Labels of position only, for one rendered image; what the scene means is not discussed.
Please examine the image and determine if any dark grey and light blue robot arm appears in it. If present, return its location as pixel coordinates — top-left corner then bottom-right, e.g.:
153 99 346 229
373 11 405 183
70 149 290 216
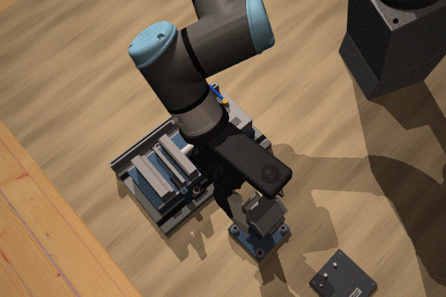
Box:
128 0 292 200

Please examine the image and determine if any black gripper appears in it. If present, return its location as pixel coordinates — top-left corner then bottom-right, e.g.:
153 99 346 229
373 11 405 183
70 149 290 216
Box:
179 103 250 234

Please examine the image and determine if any grey flat bar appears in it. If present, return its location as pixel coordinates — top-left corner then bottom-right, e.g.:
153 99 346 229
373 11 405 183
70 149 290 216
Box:
142 155 175 195
153 147 187 186

